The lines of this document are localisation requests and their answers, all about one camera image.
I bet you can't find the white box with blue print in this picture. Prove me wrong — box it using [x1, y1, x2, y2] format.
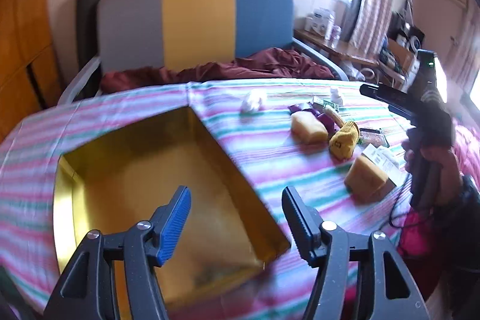
[305, 7, 336, 37]

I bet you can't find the cardboard box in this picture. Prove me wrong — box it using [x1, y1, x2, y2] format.
[388, 39, 416, 70]

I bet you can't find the person's right hand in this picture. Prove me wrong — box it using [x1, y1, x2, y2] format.
[403, 142, 466, 210]

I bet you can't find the yellow sock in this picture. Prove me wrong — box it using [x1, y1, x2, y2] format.
[329, 121, 361, 161]

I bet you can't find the purple cloth item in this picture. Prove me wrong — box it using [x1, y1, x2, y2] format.
[288, 102, 319, 116]

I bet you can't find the maroon box with gold interior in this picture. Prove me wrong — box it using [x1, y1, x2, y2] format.
[52, 106, 291, 309]

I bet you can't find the maroon cloth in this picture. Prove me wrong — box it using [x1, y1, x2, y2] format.
[100, 47, 336, 94]

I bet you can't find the green and white carton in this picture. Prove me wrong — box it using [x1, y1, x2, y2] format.
[312, 97, 341, 113]

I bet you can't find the black upright bar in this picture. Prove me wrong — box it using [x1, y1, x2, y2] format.
[77, 0, 103, 79]

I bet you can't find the striped bedsheet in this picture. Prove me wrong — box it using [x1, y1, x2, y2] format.
[0, 78, 424, 320]

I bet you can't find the white printed carton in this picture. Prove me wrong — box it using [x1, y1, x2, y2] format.
[362, 143, 404, 182]

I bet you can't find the black cable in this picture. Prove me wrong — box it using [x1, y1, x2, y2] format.
[388, 178, 413, 231]

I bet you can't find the wooden wardrobe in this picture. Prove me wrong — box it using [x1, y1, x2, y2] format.
[0, 0, 66, 141]

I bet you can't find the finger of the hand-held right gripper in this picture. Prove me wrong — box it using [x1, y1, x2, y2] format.
[360, 84, 422, 118]

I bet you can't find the wrapped bread stick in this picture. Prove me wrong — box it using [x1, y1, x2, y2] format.
[323, 106, 346, 129]

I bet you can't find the clear packet seed bar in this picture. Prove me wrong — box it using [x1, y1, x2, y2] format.
[358, 127, 391, 147]

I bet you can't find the wooden desk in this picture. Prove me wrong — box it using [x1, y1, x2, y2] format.
[294, 28, 379, 67]

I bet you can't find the purple snack packet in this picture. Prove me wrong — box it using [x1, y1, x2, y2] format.
[314, 113, 332, 134]

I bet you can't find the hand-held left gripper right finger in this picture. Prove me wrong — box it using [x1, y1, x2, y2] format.
[281, 186, 430, 320]

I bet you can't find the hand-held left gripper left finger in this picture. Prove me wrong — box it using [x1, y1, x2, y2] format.
[44, 186, 192, 320]

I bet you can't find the grey yellow blue chair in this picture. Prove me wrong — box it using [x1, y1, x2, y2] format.
[56, 0, 349, 107]

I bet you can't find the yellow cake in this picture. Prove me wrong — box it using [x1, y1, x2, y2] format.
[344, 154, 396, 204]
[292, 113, 329, 145]

